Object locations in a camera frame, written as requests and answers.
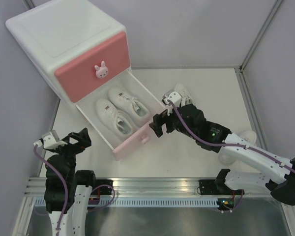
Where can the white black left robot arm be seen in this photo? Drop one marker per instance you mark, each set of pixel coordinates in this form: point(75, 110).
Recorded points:
point(67, 190)

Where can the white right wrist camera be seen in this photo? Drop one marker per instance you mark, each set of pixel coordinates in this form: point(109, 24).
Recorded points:
point(172, 97)

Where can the pink bunny drawer knob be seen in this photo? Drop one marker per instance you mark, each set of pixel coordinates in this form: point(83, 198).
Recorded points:
point(101, 71)

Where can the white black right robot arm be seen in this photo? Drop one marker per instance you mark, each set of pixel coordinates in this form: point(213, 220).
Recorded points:
point(211, 136)

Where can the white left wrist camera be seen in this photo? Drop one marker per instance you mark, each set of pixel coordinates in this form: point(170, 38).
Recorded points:
point(50, 140)

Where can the white sneaker lying sideways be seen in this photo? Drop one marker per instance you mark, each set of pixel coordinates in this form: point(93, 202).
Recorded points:
point(186, 98)

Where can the white plastic cabinet body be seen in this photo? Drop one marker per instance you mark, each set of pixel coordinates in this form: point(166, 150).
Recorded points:
point(57, 32)

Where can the light pink drawer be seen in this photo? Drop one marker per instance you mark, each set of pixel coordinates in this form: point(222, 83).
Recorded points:
point(127, 81)

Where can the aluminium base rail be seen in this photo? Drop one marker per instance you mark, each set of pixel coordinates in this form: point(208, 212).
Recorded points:
point(254, 185)

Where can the aluminium corner frame post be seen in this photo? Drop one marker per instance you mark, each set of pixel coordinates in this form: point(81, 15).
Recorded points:
point(261, 33)

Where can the white sneaker under arm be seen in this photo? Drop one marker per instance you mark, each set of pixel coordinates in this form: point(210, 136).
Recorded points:
point(250, 136)

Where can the pink lower drawer knob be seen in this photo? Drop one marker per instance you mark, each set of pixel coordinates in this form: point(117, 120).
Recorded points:
point(145, 139)

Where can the dark pink upper drawer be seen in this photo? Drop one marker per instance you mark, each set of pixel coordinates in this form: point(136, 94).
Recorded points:
point(78, 78)

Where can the white slotted cable duct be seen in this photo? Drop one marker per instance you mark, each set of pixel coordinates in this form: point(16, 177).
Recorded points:
point(157, 202)

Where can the white sneaker with metal tag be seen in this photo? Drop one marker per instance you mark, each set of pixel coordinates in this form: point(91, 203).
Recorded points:
point(129, 104)

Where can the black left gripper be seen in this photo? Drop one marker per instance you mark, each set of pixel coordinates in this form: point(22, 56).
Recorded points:
point(84, 140)

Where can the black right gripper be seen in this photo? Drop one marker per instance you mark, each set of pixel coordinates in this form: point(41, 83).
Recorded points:
point(158, 120)

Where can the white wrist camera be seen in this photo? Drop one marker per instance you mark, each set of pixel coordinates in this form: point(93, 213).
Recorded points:
point(172, 97)
point(50, 140)

